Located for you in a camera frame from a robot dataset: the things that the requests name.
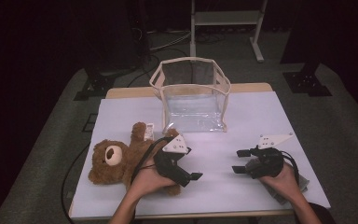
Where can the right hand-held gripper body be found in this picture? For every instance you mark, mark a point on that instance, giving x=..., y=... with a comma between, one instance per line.
x=268, y=163

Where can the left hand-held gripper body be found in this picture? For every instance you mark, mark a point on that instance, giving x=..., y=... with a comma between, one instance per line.
x=167, y=163

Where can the clear plastic bag beige trim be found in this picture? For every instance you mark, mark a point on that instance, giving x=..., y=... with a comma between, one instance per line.
x=195, y=112

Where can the brown teddy bear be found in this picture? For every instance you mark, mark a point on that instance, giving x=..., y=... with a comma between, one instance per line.
x=127, y=161

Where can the person's right hand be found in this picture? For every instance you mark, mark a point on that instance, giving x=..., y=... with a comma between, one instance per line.
x=286, y=183

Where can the person's left hand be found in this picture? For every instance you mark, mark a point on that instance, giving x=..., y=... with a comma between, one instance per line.
x=147, y=180

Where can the white table sheet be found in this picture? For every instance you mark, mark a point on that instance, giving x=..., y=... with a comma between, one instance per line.
x=130, y=118

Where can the person's black clothing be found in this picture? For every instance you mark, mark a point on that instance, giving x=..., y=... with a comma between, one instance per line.
x=323, y=213

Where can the wooden table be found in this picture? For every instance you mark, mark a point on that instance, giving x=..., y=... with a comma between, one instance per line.
x=127, y=92

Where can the dark floor outlet box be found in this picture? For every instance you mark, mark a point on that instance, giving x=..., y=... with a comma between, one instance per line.
x=90, y=123

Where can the black stand base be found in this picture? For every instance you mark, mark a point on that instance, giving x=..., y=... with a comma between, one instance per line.
x=307, y=84
x=94, y=85

